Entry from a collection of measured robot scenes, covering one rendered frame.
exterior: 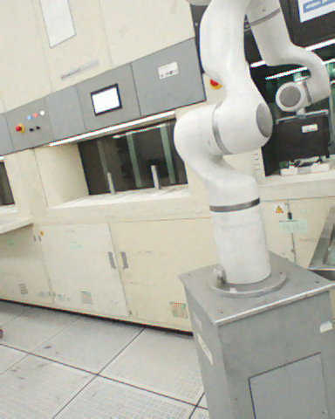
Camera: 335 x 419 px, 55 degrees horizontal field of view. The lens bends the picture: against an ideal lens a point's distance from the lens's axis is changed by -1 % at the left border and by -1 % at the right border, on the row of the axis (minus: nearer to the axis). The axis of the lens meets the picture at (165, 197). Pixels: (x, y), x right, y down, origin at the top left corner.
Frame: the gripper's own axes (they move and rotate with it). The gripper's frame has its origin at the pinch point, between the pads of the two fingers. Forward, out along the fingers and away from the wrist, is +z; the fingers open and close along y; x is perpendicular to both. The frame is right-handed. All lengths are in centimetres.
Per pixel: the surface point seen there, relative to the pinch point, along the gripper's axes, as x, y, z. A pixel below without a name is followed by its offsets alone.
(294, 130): -11.2, -3.3, 22.3
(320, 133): -14.4, 7.4, 21.1
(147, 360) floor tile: -119, -89, -8
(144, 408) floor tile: -119, -75, -38
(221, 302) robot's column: -43, -16, -78
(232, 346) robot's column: -50, -14, -83
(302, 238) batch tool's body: -57, -4, 2
